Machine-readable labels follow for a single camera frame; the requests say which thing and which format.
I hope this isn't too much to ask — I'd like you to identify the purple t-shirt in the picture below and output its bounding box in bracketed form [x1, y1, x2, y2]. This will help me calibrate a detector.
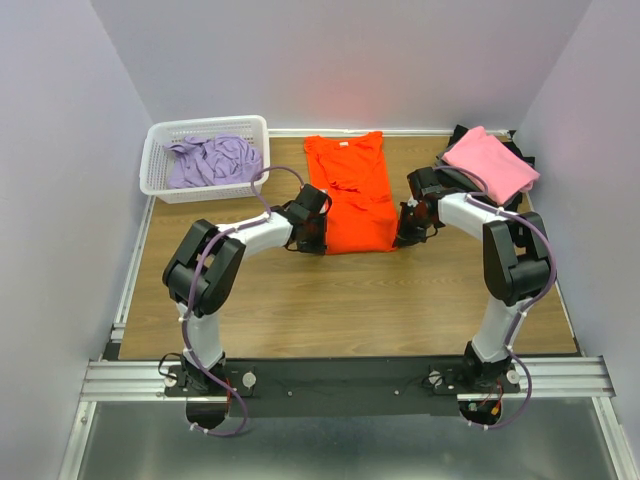
[165, 133, 263, 189]

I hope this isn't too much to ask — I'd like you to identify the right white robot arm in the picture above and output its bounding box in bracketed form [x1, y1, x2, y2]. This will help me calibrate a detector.
[394, 165, 557, 392]

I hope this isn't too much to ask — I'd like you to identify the grey folded t-shirt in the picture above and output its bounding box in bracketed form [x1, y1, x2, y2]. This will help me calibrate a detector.
[434, 151, 482, 192]

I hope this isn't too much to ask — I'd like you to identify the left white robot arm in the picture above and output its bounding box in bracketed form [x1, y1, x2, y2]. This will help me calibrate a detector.
[162, 183, 332, 395]

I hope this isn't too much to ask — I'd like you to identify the pink folded t-shirt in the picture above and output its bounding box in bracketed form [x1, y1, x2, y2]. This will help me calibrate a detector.
[443, 126, 540, 206]

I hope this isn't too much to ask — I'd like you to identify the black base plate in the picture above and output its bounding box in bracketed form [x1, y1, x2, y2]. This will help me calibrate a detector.
[158, 355, 521, 431]

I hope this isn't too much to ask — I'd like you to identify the white plastic basket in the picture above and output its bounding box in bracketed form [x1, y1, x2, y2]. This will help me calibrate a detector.
[139, 115, 270, 204]

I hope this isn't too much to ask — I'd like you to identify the orange t-shirt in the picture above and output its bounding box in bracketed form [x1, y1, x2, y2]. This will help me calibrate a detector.
[304, 131, 398, 255]

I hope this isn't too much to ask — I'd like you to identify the aluminium frame rail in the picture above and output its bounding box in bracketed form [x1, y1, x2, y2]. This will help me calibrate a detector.
[57, 355, 640, 480]

